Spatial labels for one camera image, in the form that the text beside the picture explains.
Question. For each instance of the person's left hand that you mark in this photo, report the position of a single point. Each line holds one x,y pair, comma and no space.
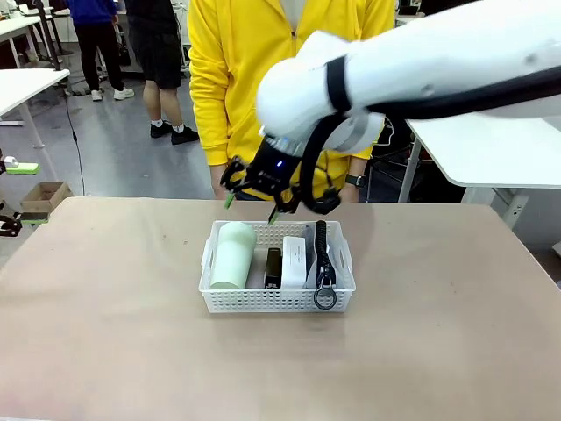
350,194

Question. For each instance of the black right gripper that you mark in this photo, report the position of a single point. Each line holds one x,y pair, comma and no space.
274,169

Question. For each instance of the dark stapler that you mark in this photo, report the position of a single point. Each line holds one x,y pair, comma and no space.
273,267

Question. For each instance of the black wristwatch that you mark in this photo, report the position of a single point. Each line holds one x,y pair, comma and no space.
356,180

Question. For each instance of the pale green tumbler cup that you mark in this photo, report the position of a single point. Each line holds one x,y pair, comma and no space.
232,254

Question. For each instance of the open cardboard box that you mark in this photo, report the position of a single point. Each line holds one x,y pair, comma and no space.
44,197

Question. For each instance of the person in black shorts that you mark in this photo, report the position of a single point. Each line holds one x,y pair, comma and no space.
158,52

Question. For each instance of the person in blue top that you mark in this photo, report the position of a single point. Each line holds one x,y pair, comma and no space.
94,39

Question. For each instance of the person's left forearm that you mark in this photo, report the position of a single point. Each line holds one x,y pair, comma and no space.
357,166

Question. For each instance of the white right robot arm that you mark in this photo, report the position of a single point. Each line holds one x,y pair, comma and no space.
438,52

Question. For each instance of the white desk with legs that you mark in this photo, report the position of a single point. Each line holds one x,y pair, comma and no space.
482,149
17,24
26,85

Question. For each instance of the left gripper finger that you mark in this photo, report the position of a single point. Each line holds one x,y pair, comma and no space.
33,218
24,168

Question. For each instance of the person in yellow jacket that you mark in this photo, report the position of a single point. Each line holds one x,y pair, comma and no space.
245,66

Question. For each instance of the person's right hand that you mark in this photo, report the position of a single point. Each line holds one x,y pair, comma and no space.
218,186

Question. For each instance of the black metal stand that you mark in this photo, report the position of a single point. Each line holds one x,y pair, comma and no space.
50,39

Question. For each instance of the small white box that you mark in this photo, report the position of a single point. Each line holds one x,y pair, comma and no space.
293,263

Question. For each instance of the white perforated plastic basket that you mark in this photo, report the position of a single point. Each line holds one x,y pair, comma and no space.
263,302

